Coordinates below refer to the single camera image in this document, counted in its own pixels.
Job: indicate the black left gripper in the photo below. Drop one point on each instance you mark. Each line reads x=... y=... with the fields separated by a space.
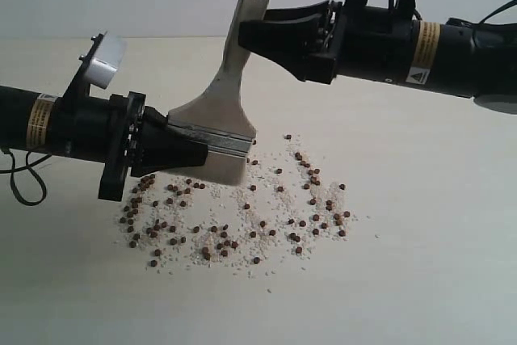
x=99 y=130

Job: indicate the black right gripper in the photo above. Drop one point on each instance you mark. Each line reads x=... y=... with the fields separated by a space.
x=367 y=42

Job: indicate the wooden handle paint brush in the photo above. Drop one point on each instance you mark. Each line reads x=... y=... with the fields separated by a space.
x=216 y=117

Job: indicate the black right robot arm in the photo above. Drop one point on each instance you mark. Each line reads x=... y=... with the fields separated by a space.
x=318 y=43

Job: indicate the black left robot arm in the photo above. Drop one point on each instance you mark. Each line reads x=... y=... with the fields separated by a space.
x=26 y=121

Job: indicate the brown beans and white grains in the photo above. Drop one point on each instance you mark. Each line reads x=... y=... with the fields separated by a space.
x=291 y=213

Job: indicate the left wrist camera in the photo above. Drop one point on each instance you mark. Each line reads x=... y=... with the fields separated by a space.
x=103 y=60

